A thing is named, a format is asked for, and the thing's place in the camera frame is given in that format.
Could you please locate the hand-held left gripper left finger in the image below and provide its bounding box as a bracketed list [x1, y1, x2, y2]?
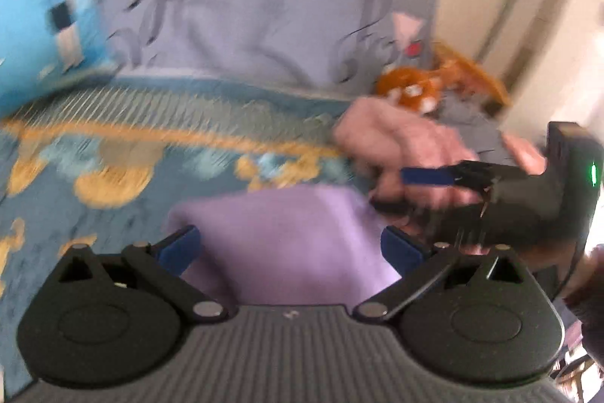
[49, 224, 230, 323]

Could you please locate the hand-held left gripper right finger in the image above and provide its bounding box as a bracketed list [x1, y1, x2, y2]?
[354, 226, 534, 323]

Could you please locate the red panda plush toy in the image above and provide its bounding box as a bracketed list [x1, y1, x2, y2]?
[376, 67, 444, 115]

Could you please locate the blue cartoon cushion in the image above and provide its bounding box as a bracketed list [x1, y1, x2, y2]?
[0, 0, 107, 113]

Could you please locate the grey printed sofa cover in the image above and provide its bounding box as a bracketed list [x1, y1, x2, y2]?
[87, 0, 437, 94]

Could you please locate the pink fluffy garment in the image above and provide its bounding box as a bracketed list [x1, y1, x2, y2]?
[333, 96, 548, 217]

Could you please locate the purple sweatshirt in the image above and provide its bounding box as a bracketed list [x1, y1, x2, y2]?
[164, 187, 404, 307]

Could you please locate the orange bag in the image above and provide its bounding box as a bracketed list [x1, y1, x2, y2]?
[431, 44, 513, 106]

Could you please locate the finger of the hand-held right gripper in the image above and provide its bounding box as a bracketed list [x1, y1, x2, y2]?
[400, 161, 494, 191]
[369, 194, 442, 216]

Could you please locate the blue floral quilted blanket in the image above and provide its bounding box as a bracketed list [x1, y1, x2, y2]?
[0, 70, 378, 385]

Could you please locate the grey bed sheet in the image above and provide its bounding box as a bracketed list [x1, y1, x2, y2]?
[439, 94, 548, 168]

